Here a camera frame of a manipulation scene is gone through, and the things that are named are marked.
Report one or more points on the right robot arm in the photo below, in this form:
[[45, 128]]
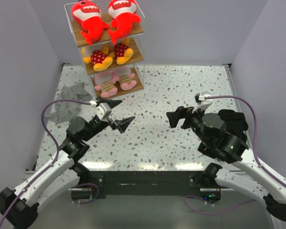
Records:
[[260, 186]]

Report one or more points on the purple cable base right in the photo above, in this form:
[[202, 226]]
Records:
[[212, 206]]

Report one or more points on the purple cable base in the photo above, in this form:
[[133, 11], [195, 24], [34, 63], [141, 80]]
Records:
[[93, 191], [212, 206]]

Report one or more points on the red shark plush with face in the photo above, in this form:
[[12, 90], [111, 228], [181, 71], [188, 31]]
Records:
[[89, 16]]

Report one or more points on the pink pig plush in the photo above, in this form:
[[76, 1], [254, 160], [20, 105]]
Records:
[[125, 77], [104, 83]]

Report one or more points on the orange doll polka dot dress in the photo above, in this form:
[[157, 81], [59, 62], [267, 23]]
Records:
[[122, 52]]

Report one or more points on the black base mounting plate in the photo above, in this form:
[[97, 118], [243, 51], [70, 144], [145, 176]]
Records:
[[147, 183]]

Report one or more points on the black cloth right side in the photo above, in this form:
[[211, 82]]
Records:
[[233, 124]]

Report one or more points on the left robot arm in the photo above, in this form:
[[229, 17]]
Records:
[[21, 205]]

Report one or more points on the white wire wooden shelf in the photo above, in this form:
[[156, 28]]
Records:
[[136, 63]]

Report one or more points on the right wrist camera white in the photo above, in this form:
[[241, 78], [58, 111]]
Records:
[[202, 101]]

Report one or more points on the grey crumpled cloth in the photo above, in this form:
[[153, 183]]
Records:
[[69, 108]]

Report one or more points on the orange doll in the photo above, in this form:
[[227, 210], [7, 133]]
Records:
[[98, 58]]

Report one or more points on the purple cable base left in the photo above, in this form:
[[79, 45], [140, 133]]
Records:
[[93, 191]]

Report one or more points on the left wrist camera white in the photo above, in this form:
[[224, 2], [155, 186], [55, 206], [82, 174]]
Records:
[[102, 110]]

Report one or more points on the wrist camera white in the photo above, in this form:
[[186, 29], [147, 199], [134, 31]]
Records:
[[202, 101], [102, 110]]

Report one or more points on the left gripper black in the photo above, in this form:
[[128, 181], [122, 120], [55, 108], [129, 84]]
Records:
[[121, 124]]

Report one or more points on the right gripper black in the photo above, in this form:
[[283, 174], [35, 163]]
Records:
[[181, 112]]

